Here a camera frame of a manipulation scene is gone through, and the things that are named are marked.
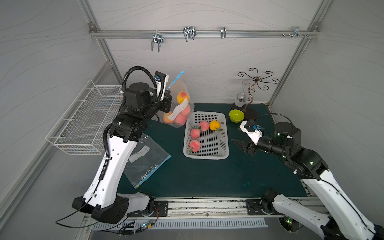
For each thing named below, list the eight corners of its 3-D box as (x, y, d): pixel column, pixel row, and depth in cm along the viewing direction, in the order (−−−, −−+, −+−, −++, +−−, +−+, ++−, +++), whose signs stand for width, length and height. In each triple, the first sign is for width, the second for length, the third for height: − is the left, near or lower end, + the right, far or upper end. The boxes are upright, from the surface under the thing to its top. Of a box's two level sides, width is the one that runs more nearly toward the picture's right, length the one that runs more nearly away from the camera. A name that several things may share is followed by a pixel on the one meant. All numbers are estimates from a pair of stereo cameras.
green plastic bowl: (230, 122, 108) (231, 120, 106) (228, 111, 115) (228, 109, 113) (244, 122, 108) (246, 120, 106) (242, 111, 115) (243, 109, 113)
